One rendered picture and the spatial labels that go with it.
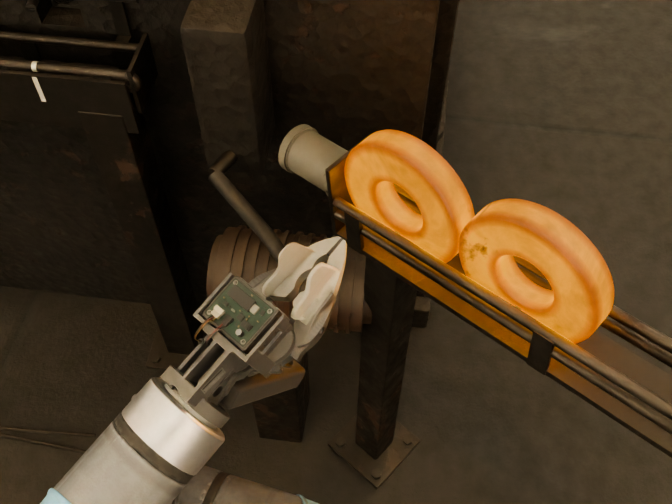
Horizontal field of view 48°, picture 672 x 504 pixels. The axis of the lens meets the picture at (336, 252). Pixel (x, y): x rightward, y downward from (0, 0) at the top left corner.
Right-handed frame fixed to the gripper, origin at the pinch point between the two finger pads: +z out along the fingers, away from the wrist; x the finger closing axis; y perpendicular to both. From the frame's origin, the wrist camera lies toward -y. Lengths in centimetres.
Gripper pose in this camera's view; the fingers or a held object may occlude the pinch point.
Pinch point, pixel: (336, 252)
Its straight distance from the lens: 76.1
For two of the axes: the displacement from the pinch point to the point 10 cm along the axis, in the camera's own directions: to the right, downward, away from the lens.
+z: 6.5, -7.5, 1.6
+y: -2.1, -3.7, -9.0
